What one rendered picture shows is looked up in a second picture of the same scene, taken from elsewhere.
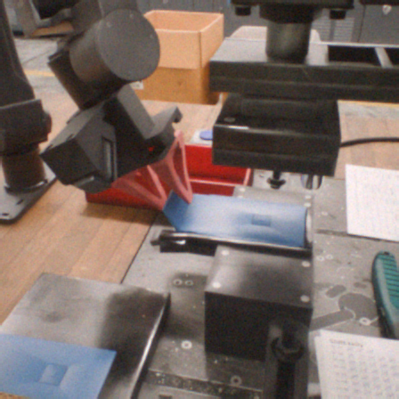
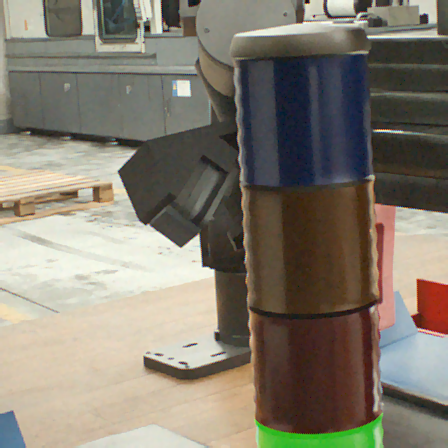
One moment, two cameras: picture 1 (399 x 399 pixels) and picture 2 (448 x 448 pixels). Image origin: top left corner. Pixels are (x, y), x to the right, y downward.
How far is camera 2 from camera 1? 0.40 m
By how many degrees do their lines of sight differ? 43
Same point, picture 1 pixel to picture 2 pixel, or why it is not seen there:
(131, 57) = not seen: hidden behind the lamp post
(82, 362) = not seen: outside the picture
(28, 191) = (242, 344)
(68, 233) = (250, 406)
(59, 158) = (135, 176)
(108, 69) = (203, 48)
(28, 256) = (167, 415)
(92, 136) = (183, 150)
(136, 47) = (255, 25)
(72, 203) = not seen: hidden behind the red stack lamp
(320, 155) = (431, 171)
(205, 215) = (401, 359)
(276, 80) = (414, 64)
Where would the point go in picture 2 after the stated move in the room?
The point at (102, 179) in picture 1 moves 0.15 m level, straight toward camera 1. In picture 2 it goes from (185, 217) to (34, 279)
